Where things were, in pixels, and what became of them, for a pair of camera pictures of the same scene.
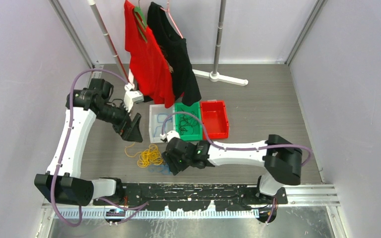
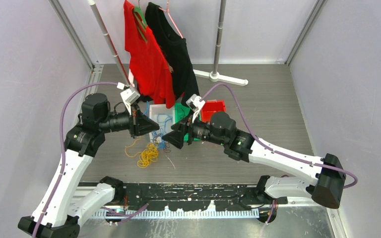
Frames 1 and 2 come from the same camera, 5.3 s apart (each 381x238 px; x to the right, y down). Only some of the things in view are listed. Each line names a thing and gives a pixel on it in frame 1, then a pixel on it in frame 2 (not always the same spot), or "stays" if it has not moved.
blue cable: (163, 168) -> (157, 138)
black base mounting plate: (194, 197) stays
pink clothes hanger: (168, 12) stays
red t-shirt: (149, 68) stays
